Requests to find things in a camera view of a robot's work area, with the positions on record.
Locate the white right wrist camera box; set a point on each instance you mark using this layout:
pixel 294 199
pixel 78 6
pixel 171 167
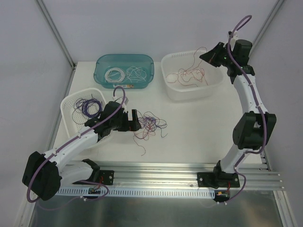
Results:
pixel 234 38

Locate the white slotted cable duct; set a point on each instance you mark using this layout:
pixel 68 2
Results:
pixel 137 192

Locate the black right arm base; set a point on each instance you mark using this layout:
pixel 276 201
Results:
pixel 212 180

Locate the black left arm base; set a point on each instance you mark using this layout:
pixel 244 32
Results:
pixel 105 177

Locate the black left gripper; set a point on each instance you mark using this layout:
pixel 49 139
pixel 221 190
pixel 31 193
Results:
pixel 126 121

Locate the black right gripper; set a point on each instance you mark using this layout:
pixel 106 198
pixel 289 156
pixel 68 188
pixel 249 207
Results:
pixel 219 56

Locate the aluminium frame rail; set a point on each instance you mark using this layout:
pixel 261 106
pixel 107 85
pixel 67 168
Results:
pixel 184 176

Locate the teal plastic bin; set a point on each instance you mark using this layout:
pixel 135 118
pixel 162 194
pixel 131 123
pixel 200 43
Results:
pixel 131 71

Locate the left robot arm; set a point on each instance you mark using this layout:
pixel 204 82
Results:
pixel 46 173

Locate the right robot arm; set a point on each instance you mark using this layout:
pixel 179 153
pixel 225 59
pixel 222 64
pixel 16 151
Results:
pixel 252 132

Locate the white tub basket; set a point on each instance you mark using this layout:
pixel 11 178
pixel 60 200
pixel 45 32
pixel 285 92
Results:
pixel 187 77

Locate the white perforated tray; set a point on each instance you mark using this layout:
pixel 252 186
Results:
pixel 79 107

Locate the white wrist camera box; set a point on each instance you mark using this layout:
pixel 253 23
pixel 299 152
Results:
pixel 126 101
pixel 234 38

